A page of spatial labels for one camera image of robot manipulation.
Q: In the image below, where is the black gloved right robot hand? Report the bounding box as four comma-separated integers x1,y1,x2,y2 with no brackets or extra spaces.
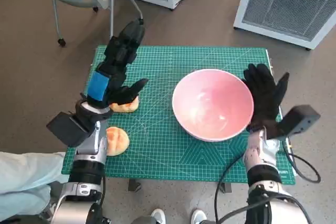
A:
243,63,290,140

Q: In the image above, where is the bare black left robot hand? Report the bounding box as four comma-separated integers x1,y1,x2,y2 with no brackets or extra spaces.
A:
85,18,149,109

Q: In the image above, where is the oblong grilled toy bread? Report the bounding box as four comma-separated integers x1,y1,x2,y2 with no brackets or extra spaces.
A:
108,95,140,114

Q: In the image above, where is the pink bowl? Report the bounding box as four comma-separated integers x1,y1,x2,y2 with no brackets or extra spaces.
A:
172,68,255,142

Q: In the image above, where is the round toy bread bun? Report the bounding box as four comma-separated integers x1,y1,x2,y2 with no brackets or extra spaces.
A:
104,126,131,156

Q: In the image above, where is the grey metal pole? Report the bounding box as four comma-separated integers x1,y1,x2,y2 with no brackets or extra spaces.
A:
109,0,114,38

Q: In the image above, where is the green cutting mat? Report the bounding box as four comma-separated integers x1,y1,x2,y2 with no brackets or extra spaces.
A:
61,45,297,185

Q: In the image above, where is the large white mesh cabinet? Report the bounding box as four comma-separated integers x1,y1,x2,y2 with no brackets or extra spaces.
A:
233,0,336,51

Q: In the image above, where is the white shoe-shaped foot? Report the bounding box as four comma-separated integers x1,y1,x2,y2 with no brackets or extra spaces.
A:
151,208,166,224
191,208,208,224

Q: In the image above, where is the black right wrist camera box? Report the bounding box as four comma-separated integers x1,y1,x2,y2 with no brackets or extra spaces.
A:
278,105,321,138

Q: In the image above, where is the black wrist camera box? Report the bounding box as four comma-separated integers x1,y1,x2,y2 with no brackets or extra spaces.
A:
278,105,321,138
46,112,91,147

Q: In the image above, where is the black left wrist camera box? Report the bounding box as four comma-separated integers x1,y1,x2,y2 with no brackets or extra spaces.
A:
46,112,91,147

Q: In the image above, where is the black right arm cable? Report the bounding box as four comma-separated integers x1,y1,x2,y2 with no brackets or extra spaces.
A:
214,153,263,224

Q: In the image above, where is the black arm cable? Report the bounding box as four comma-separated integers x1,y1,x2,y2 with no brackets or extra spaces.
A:
98,175,107,224
214,153,263,224

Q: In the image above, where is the thin black wrist cable loop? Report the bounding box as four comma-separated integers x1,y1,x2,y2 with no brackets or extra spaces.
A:
282,140,322,183

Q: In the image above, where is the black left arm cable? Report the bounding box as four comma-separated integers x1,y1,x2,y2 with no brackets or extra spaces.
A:
98,175,107,224

